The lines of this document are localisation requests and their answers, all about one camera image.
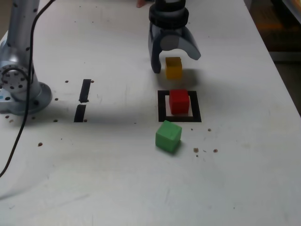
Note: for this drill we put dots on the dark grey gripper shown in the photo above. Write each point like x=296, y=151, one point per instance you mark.
x=169, y=30

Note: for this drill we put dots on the green cube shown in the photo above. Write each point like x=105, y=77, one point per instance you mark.
x=168, y=137

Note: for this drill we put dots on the person's hand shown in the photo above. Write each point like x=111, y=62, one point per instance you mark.
x=140, y=2

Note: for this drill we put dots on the black tape strip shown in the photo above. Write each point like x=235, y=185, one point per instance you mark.
x=82, y=110

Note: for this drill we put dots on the black tape square outline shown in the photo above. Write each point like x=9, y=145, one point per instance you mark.
x=162, y=108

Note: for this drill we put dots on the red cube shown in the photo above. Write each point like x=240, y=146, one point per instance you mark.
x=179, y=104

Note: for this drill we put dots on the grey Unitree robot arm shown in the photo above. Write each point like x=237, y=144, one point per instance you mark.
x=14, y=101

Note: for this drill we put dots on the yellow cube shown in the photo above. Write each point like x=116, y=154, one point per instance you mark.
x=174, y=69

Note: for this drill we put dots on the brown wooden furniture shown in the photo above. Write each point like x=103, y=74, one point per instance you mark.
x=277, y=28

